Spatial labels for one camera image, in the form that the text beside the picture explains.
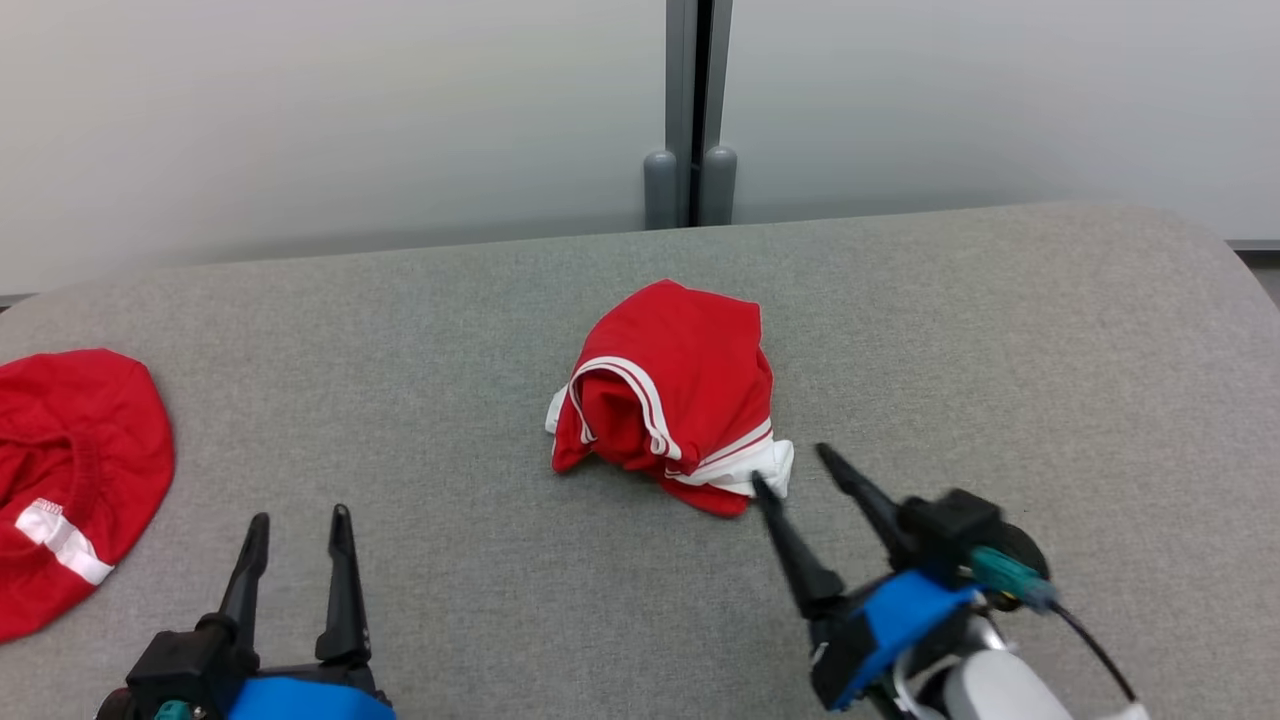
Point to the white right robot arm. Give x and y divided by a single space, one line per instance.
1000 690

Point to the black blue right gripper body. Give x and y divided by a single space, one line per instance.
890 620

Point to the red shorts thin white stripes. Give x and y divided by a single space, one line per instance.
700 370

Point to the red shorts white label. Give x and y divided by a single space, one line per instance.
90 430

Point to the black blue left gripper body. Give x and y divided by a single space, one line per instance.
310 700

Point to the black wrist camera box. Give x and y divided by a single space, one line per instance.
175 665
950 525

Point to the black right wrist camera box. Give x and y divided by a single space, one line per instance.
950 525

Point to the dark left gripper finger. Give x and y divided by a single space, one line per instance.
245 580
344 600

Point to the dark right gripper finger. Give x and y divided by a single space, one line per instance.
800 560
875 505

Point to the grey partition post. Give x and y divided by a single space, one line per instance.
683 70

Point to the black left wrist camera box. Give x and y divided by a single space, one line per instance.
175 665

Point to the grey cylinder post foot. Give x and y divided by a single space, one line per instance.
718 185
660 190

